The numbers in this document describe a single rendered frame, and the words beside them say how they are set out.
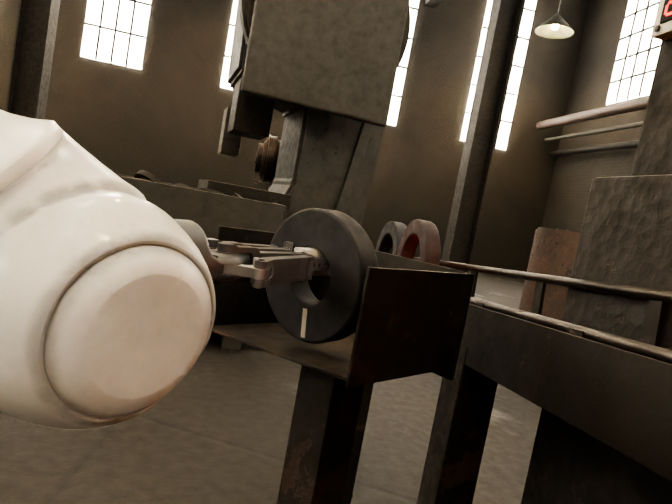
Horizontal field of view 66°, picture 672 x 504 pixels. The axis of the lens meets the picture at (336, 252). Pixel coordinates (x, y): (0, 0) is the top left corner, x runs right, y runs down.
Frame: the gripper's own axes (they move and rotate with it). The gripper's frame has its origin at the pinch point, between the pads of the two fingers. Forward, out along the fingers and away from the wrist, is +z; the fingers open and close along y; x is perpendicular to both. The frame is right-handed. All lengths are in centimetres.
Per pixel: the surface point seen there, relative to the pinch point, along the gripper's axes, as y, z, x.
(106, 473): -79, 14, -71
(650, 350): 32.4, 8.2, -1.0
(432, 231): -17, 47, 3
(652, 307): 29.2, 21.0, 1.1
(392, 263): -1.7, 16.1, -0.6
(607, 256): 22.0, 27.6, 5.2
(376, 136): -166, 198, 44
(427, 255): -14.9, 44.2, -1.6
